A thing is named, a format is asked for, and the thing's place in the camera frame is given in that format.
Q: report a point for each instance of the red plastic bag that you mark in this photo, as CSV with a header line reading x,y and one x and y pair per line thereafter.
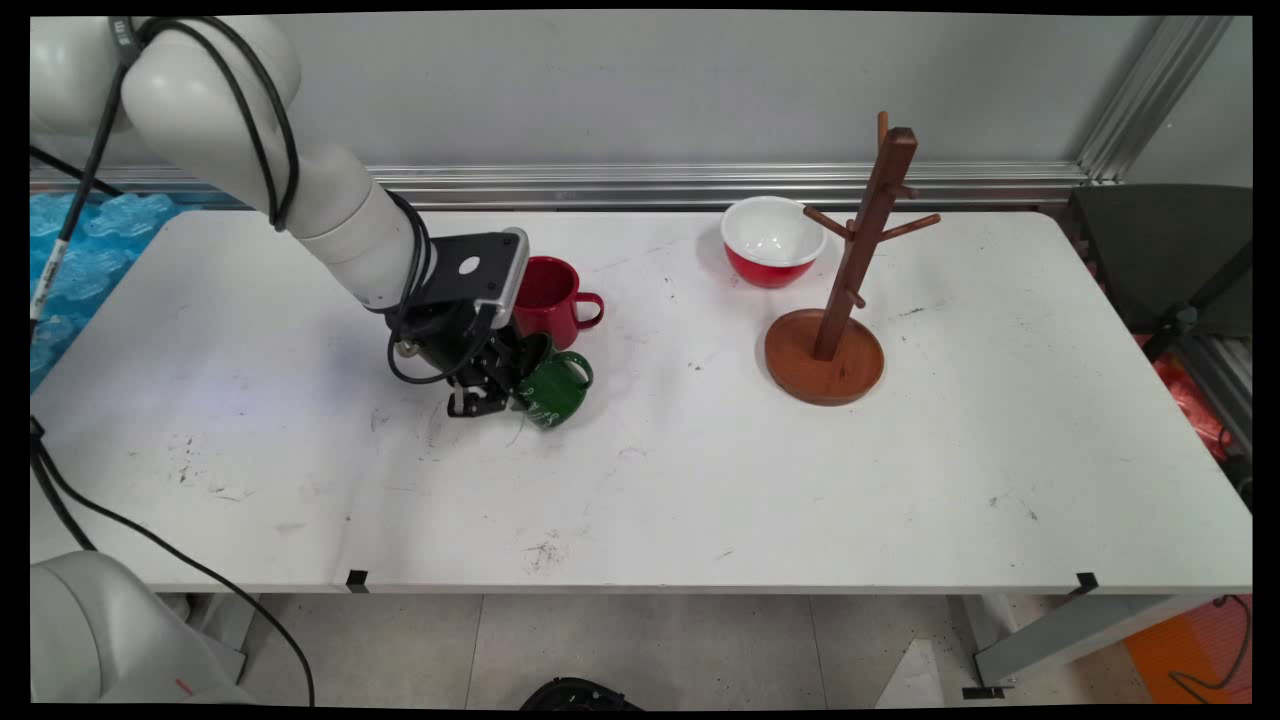
x,y
1185,395

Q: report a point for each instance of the orange floor mat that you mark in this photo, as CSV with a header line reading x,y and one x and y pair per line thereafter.
x,y
1200,650

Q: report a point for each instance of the slanted aluminium frame post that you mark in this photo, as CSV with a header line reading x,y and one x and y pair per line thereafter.
x,y
1150,100

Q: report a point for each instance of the white robot base link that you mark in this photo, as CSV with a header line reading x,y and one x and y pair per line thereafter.
x,y
90,630

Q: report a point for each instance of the long aluminium frame rail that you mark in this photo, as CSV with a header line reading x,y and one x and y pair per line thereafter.
x,y
700,185

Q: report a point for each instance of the blue bubble wrap sheet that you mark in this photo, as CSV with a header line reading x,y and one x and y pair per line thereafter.
x,y
70,270

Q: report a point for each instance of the brown wooden mug tree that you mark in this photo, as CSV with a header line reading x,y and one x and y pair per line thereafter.
x,y
825,370

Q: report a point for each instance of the red enamel mug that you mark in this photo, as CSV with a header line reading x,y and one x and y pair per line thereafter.
x,y
555,300

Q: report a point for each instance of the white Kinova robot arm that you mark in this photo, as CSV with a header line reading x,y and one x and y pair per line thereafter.
x,y
330,210

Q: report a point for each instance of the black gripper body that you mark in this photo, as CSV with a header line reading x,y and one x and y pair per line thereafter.
x,y
455,345

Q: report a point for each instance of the black round floor object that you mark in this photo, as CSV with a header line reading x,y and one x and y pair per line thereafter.
x,y
580,695

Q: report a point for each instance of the black tape marker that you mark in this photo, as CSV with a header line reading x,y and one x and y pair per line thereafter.
x,y
1086,583
357,581

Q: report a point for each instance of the green enamel mug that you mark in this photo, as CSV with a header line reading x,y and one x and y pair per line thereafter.
x,y
555,395

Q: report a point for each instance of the red bowl white inside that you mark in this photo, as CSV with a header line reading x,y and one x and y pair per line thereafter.
x,y
770,235

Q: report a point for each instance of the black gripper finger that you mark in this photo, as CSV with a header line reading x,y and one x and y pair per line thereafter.
x,y
478,397
512,358

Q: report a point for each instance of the short aluminium frame rail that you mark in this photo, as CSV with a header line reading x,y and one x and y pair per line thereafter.
x,y
1220,380

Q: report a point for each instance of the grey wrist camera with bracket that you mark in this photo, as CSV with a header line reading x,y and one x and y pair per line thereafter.
x,y
470,268

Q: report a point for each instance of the grey table leg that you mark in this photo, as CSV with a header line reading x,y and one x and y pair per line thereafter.
x,y
1060,635
225,625

